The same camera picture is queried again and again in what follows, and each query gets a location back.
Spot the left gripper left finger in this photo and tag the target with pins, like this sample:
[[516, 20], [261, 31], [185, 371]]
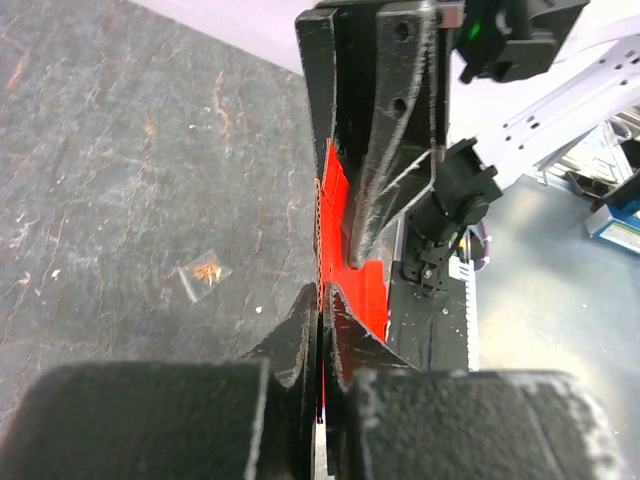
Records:
[[288, 393]]

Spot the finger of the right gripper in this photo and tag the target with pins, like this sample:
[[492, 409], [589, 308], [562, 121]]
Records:
[[398, 167], [334, 47]]

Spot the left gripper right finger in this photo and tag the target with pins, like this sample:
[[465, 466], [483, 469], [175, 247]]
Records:
[[353, 359]]

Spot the red paper box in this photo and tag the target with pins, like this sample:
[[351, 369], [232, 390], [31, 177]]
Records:
[[364, 288]]

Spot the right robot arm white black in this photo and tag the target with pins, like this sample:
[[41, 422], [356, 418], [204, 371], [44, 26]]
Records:
[[515, 81]]

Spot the small clear plastic packet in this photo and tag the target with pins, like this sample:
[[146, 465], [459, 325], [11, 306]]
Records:
[[202, 275]]

